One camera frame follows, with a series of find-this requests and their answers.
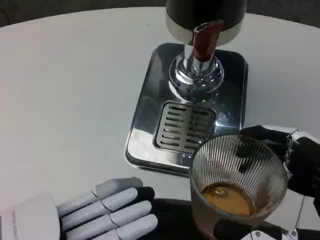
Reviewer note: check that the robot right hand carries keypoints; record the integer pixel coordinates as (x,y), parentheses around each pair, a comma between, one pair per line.
(305,165)

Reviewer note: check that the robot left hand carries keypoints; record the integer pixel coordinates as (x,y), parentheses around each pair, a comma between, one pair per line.
(87,212)

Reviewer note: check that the clear ribbed glass cup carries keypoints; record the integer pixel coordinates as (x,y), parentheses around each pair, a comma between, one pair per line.
(225,170)

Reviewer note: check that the black robot torso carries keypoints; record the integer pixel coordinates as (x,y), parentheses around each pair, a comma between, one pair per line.
(175,220)

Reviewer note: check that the steel drip tray grid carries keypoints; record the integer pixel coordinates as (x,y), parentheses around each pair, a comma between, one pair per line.
(175,125)

